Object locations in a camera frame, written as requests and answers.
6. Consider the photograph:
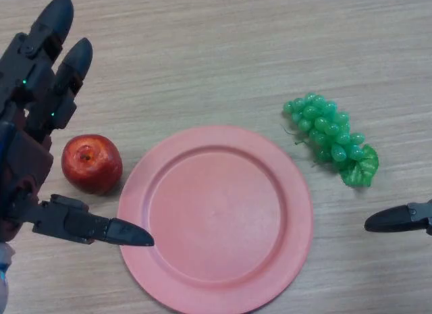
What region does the pink round plate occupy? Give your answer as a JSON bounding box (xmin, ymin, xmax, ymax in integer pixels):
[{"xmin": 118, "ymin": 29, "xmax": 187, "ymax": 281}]
[{"xmin": 117, "ymin": 125, "xmax": 315, "ymax": 314}]

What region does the red apple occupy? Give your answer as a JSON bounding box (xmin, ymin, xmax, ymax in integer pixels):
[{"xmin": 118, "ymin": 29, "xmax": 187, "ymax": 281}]
[{"xmin": 61, "ymin": 134, "xmax": 124, "ymax": 196}]

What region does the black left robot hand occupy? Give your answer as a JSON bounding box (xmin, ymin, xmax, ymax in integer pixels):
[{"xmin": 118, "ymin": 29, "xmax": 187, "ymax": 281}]
[{"xmin": 0, "ymin": 0, "xmax": 155, "ymax": 248}]

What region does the green grape bunch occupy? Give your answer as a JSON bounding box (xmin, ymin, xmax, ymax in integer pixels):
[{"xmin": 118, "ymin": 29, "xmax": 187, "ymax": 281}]
[{"xmin": 281, "ymin": 93, "xmax": 380, "ymax": 188}]

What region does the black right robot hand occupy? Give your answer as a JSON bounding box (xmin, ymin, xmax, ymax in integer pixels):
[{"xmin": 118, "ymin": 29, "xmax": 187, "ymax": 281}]
[{"xmin": 364, "ymin": 199, "xmax": 432, "ymax": 236}]

